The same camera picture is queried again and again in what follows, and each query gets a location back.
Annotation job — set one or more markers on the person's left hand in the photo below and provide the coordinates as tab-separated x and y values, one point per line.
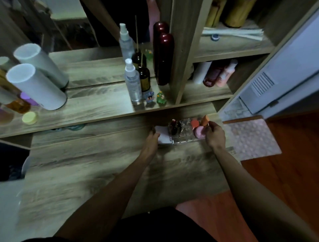
150	145

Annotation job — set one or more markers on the person's right hand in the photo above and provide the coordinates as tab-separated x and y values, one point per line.
216	137

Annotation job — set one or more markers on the person's left fingers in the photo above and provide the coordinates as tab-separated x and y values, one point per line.
155	135

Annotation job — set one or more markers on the person's right fingers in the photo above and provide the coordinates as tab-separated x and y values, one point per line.
211	126

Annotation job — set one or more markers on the clear acrylic makeup organizer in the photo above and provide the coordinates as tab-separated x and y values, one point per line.
184	134

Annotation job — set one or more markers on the person's left forearm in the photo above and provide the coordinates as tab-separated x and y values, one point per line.
119	194

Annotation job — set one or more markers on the person's right forearm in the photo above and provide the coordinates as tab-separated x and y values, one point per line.
251	197

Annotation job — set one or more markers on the orange makeup sponge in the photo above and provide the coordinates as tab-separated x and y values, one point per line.
204	120

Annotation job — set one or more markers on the white flat card box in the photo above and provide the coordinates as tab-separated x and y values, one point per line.
165	136

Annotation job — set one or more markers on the pink makeup sponge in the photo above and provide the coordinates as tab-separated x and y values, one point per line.
200	131

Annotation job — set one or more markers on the red makeup sponge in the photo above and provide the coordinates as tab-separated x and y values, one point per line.
194	123

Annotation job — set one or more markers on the dark red nail polish bottle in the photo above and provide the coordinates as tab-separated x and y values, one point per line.
173	126

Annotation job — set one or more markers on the small green figurine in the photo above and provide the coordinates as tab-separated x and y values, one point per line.
161	98

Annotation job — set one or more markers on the small blue figurine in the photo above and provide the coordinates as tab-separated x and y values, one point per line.
149	97

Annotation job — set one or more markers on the pink textured floor mat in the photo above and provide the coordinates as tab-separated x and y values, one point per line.
251	140

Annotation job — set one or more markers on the dark red lotion bottle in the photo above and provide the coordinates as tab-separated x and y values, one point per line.
213	74

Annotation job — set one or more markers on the white tube bottle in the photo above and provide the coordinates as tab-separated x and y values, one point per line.
201	72

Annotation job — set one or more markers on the pink lotion bottle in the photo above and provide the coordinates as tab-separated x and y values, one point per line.
226	72

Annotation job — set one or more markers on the clear spray bottle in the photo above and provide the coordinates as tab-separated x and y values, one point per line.
132	83

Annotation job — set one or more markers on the brown reed diffuser bottle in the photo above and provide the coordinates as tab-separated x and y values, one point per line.
144	78

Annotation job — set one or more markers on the tall dark red bottle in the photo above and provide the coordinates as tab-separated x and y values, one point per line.
165	59

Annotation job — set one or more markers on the wooden shelf unit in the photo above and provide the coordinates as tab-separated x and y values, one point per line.
185	49

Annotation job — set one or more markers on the teal object under ledge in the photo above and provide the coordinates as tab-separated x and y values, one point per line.
69	127

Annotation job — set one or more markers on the vanity mirror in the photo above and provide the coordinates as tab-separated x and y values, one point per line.
99	67

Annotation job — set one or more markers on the small blue white cap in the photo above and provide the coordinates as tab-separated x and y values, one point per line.
214	37

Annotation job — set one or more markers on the black shorts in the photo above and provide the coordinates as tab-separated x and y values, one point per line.
162	225

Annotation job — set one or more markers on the white door with vent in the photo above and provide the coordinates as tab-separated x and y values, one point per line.
284	72

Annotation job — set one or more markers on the stack of white papers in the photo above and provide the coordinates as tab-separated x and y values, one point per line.
234	32

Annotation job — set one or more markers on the narrow yellow canister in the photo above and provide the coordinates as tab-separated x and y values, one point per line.
215	12

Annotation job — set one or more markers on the wide yellow canister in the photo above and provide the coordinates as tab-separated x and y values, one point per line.
239	12

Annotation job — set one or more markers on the yellow round lid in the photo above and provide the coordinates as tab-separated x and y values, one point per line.
30	118

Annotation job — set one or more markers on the white cylinder bottle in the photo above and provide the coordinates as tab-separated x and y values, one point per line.
37	87

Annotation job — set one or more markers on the purple cap jar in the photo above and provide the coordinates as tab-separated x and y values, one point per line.
28	97

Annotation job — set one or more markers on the orange liquid bottle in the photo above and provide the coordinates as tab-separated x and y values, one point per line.
18	105

